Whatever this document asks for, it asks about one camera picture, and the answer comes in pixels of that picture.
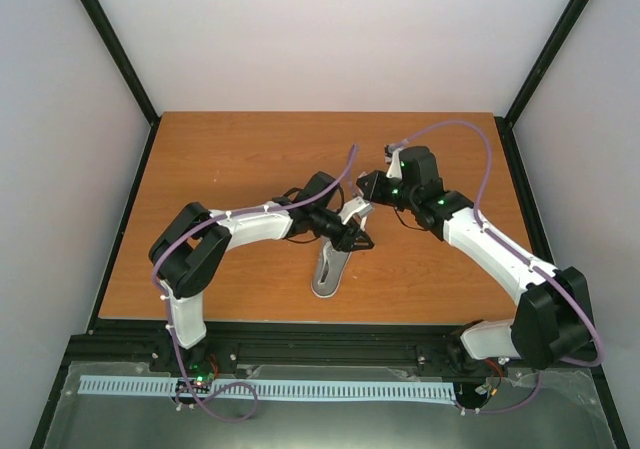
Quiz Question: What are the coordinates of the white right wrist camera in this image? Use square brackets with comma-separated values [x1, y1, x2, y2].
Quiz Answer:
[384, 142, 406, 179]

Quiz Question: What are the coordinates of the grey canvas sneaker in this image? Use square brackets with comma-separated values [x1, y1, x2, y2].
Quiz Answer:
[311, 237, 351, 299]

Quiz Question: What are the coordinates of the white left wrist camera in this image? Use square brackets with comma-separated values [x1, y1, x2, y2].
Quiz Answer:
[338, 196, 374, 229]

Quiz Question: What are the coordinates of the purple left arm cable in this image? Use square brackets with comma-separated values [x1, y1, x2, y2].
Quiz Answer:
[150, 142, 361, 423]

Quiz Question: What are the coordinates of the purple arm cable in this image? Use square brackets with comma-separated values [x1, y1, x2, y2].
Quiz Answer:
[150, 142, 361, 423]
[394, 121, 604, 416]

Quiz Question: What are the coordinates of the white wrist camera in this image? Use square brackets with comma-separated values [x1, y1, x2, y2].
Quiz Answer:
[338, 196, 374, 229]
[384, 142, 406, 179]

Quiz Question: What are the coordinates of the black frame post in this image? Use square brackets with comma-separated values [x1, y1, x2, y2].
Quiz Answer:
[62, 0, 161, 125]
[504, 0, 590, 130]

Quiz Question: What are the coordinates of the light blue slotted cable duct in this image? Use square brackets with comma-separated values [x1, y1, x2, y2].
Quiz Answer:
[77, 375, 456, 405]

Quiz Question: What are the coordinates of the grey metal base plate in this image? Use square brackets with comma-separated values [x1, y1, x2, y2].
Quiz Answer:
[34, 363, 615, 448]

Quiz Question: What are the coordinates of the black right frame post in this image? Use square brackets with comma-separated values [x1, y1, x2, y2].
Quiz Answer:
[504, 0, 590, 130]

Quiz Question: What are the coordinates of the black aluminium frame rail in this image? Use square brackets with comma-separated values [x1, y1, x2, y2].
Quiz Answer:
[64, 318, 601, 385]

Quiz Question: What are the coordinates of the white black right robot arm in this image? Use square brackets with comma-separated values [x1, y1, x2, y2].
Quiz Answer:
[356, 146, 596, 370]

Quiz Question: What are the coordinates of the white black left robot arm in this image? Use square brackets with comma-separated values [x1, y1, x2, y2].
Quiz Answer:
[149, 172, 374, 372]

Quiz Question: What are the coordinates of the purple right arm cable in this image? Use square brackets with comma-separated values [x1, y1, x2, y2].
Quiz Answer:
[394, 121, 604, 416]

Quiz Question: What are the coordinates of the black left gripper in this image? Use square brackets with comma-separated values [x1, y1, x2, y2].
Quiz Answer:
[311, 208, 375, 254]

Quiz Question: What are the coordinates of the white shoelace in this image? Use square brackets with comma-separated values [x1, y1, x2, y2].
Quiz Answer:
[352, 182, 373, 230]

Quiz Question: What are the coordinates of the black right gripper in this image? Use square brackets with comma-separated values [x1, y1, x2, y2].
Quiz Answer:
[357, 169, 418, 210]

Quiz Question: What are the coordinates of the black left frame post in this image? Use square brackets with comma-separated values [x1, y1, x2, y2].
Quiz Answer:
[62, 0, 161, 125]

